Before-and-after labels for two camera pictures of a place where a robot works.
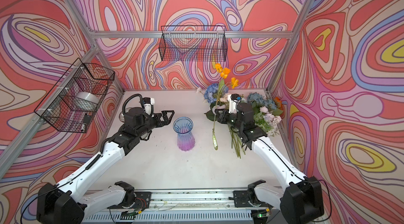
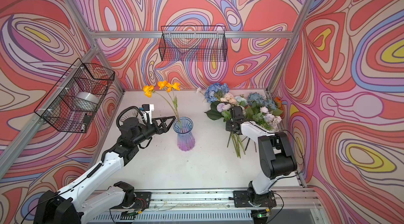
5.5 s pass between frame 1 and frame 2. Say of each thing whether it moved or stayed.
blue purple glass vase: stayed
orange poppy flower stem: moved
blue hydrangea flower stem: stayed
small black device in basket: stayed
